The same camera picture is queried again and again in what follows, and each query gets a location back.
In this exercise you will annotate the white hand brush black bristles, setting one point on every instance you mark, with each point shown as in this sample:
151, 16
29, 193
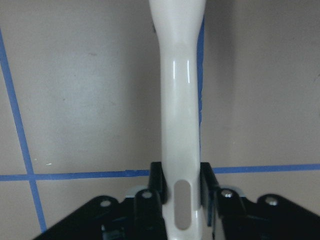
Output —
177, 24

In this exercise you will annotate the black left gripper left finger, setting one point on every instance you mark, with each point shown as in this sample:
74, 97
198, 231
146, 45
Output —
149, 223

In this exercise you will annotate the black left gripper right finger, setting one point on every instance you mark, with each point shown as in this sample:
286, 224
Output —
225, 212

